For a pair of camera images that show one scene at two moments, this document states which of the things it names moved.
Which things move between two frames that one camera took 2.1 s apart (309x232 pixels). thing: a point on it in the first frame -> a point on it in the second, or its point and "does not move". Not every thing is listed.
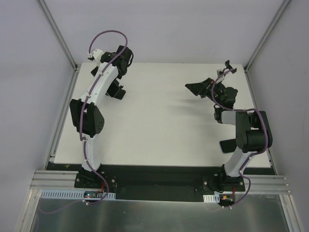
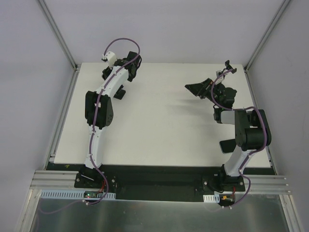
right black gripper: [205, 88] does not move
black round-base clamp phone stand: [228, 66] does not move
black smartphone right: [228, 145] does not move
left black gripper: [114, 90] -> [132, 66]
